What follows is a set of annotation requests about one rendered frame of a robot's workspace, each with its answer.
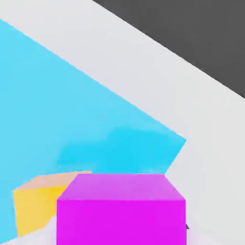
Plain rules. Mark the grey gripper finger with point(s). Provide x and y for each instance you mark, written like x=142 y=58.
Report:
x=187 y=227

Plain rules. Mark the small magenta cube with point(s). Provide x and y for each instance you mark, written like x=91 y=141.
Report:
x=121 y=220

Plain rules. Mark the small yellow cube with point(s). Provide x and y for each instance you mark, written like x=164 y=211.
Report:
x=34 y=206

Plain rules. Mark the large light blue box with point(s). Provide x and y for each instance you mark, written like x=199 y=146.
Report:
x=57 y=114

